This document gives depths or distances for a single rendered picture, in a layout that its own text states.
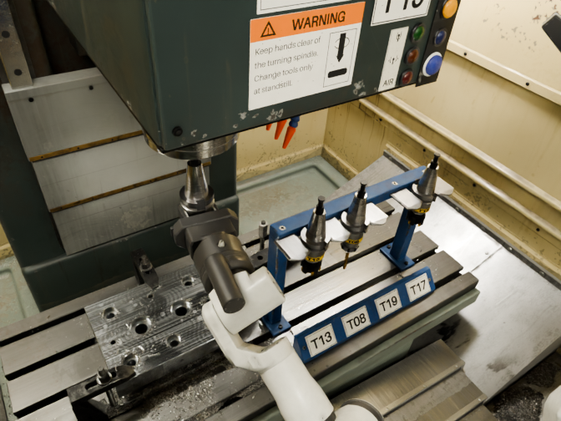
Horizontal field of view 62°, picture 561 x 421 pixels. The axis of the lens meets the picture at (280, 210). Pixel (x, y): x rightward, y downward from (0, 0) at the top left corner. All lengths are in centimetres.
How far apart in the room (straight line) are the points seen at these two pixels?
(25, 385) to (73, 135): 58
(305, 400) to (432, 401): 73
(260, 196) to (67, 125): 108
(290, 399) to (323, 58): 48
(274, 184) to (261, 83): 162
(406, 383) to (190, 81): 108
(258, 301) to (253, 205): 134
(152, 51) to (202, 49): 5
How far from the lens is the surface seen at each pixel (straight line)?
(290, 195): 210
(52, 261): 151
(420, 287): 136
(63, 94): 119
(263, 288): 72
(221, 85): 54
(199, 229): 84
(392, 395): 136
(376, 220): 108
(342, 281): 136
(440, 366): 148
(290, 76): 58
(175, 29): 49
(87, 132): 125
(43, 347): 130
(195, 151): 74
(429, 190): 118
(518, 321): 161
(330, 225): 105
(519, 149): 158
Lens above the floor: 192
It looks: 41 degrees down
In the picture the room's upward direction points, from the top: 5 degrees clockwise
